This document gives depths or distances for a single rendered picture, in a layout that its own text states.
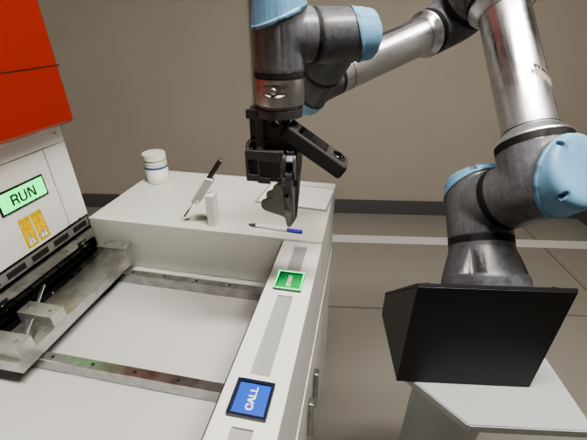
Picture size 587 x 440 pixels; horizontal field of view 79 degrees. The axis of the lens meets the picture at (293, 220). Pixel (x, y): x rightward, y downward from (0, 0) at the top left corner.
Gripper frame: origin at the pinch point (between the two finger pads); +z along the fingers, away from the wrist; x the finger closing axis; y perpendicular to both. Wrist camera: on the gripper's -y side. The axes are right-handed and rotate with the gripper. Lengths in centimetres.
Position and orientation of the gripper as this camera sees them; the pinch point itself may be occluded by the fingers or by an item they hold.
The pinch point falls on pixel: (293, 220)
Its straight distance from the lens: 64.5
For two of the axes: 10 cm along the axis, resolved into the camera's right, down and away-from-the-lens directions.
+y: -9.8, -0.9, 1.7
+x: -1.9, 4.9, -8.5
